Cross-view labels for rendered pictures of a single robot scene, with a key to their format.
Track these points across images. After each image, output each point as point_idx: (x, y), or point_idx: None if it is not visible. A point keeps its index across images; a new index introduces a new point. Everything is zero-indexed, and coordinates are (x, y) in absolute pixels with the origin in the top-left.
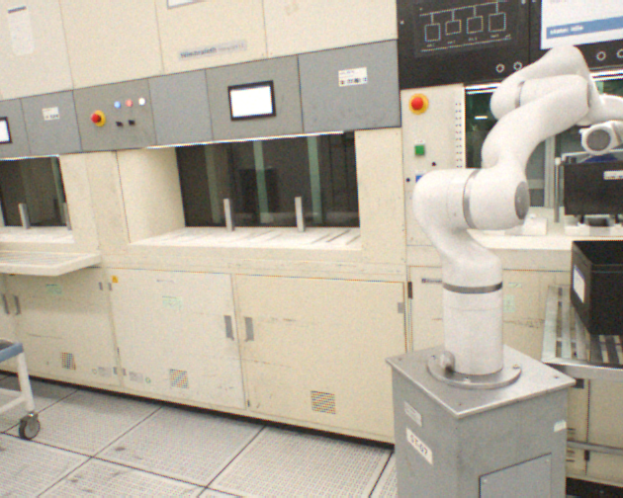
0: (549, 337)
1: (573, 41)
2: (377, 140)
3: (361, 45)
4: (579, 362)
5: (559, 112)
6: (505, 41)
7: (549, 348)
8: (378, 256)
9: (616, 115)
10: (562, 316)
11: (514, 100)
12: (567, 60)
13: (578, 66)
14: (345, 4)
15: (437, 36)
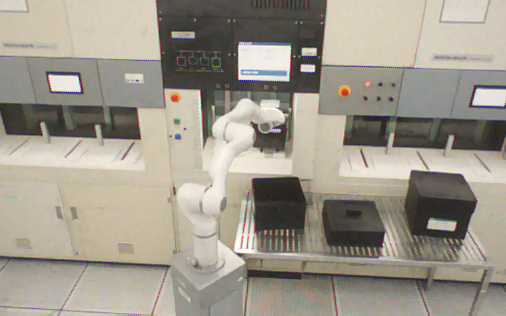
0: (239, 234)
1: (253, 78)
2: (151, 114)
3: (139, 61)
4: (248, 250)
5: (241, 147)
6: (220, 72)
7: (238, 242)
8: (155, 174)
9: (271, 120)
10: (246, 217)
11: (222, 134)
12: (246, 111)
13: (251, 112)
14: (127, 35)
15: (184, 63)
